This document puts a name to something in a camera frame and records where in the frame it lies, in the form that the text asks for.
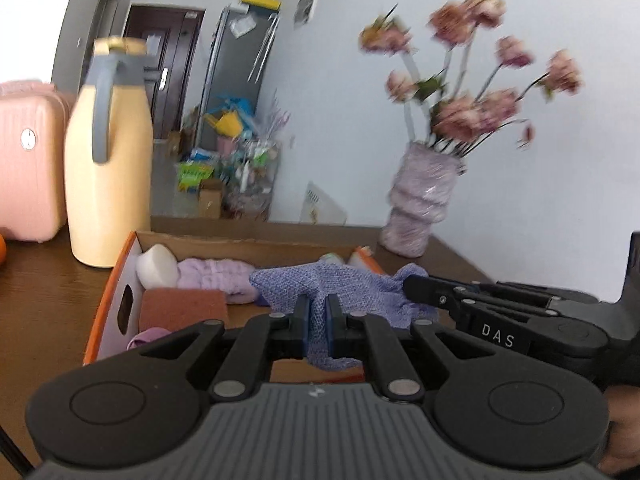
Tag yellow thermos jug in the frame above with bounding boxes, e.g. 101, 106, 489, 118
64, 37, 153, 268

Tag white round sponge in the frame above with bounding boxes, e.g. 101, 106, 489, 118
136, 244, 180, 289

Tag purple textured vase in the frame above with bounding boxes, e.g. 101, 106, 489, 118
380, 142, 465, 259

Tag green soft ball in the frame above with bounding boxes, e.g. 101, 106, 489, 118
319, 252, 345, 264

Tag grey refrigerator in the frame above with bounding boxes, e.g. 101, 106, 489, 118
195, 6, 280, 151

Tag lilac fluffy headband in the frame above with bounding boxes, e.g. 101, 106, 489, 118
177, 258, 259, 304

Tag pink small suitcase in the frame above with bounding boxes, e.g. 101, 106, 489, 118
1, 80, 76, 243

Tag red cardboard box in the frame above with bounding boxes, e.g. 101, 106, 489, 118
84, 230, 383, 364

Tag orange fruit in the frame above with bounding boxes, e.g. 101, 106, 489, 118
0, 235, 6, 265

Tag white board leaning wall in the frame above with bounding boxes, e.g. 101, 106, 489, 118
299, 181, 347, 226

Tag purple knit pouch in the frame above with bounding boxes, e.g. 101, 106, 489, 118
250, 261, 438, 372

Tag brown cardboard carton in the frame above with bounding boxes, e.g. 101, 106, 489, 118
198, 179, 224, 220

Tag yellow watering can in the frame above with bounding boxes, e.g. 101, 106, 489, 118
204, 112, 244, 139

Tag red layered sponge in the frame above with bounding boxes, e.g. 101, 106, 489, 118
139, 288, 229, 332

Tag dried pink roses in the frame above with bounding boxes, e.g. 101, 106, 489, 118
358, 0, 584, 159

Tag dark brown door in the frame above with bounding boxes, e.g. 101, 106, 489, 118
125, 4, 205, 141

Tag purple satin bow scrunchie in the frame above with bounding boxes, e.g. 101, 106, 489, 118
126, 327, 171, 351

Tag wire storage rack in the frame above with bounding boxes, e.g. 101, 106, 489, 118
220, 139, 280, 221

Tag person right hand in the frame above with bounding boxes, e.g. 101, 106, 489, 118
599, 386, 640, 476

